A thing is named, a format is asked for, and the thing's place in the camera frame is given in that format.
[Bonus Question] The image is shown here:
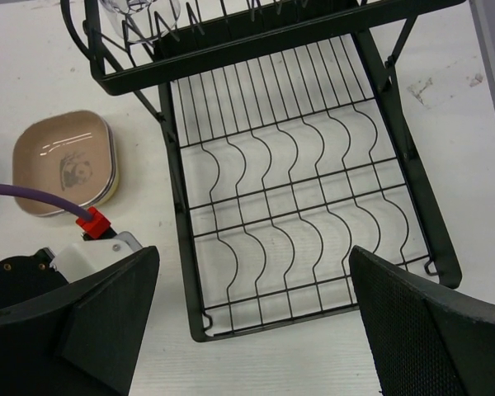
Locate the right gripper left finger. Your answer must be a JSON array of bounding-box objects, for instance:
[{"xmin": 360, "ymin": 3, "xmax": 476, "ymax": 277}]
[{"xmin": 0, "ymin": 247, "xmax": 160, "ymax": 395}]

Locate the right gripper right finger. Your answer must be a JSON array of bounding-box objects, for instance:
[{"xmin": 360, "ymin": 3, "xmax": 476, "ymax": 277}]
[{"xmin": 349, "ymin": 246, "xmax": 495, "ymax": 395}]

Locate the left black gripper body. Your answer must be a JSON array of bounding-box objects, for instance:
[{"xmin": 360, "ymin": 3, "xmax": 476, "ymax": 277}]
[{"xmin": 0, "ymin": 247, "xmax": 68, "ymax": 311}]

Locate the yellow square panda plate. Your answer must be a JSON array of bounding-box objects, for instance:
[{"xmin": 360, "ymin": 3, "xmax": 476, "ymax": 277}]
[{"xmin": 93, "ymin": 173, "xmax": 120, "ymax": 206}]

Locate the brown square panda plate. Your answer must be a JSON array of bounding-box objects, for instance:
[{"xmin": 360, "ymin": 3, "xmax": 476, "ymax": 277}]
[{"xmin": 12, "ymin": 110, "xmax": 119, "ymax": 208}]

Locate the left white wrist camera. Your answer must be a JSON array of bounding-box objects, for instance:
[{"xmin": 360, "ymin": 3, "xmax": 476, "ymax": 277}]
[{"xmin": 49, "ymin": 207, "xmax": 143, "ymax": 283}]

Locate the black wire dish rack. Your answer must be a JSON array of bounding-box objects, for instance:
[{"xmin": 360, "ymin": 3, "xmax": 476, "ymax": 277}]
[{"xmin": 59, "ymin": 1, "xmax": 462, "ymax": 342}]

